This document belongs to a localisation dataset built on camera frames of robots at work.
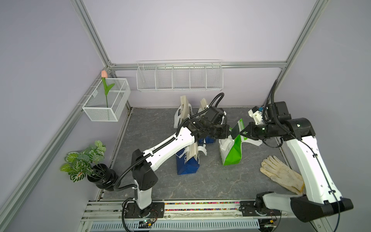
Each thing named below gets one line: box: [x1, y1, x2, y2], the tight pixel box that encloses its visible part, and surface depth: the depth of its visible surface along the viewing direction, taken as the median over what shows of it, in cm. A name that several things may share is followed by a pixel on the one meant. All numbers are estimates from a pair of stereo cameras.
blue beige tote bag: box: [175, 141, 207, 175], surface depth 77 cm
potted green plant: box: [60, 140, 120, 192], surface depth 69 cm
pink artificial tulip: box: [100, 70, 115, 108], surface depth 85 cm
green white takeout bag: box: [218, 118, 263, 166], surface depth 75 cm
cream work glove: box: [259, 155, 305, 195], surface depth 88 cm
